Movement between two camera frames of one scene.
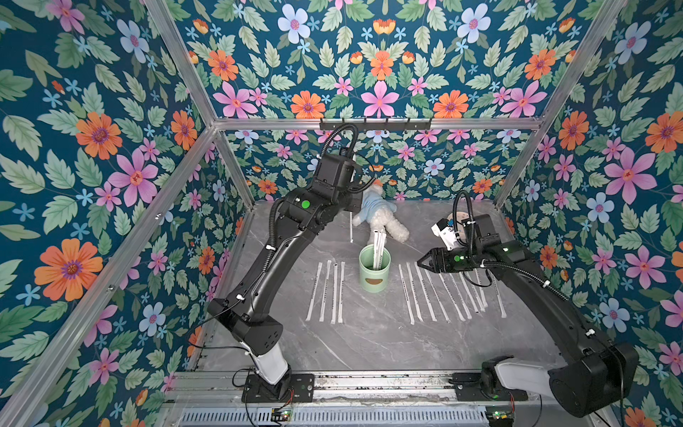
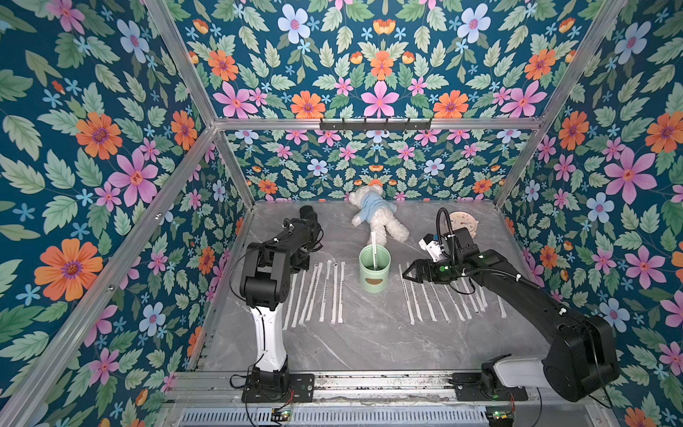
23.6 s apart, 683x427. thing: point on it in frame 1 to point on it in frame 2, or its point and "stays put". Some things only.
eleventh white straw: [341, 303] stays put
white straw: [430, 309] stays put
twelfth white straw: [318, 274] stays put
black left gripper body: [349, 201] to [300, 261]
